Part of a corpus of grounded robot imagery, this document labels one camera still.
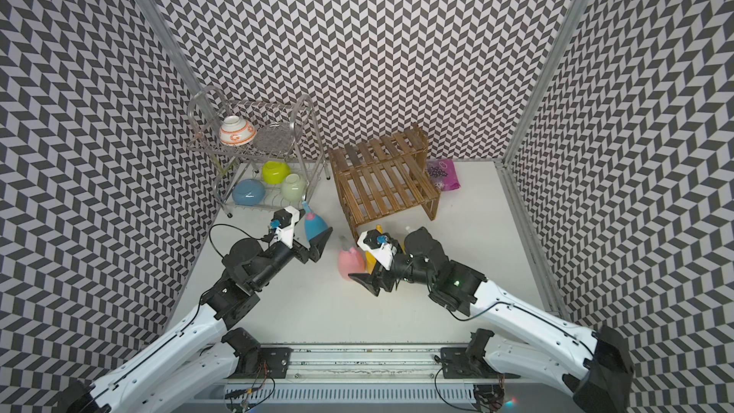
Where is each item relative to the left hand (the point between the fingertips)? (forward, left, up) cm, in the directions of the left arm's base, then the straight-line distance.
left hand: (316, 222), depth 72 cm
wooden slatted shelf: (+25, -17, -11) cm, 32 cm away
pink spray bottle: (-5, -8, -13) cm, 16 cm away
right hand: (-9, -12, -3) cm, 16 cm away
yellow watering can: (-4, -14, -14) cm, 20 cm away
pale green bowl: (+23, +14, -15) cm, 31 cm away
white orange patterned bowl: (+27, +26, +7) cm, 38 cm away
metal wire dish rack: (+24, +20, +1) cm, 31 cm away
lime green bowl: (+31, +23, -15) cm, 41 cm away
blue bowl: (+21, +29, -15) cm, 39 cm away
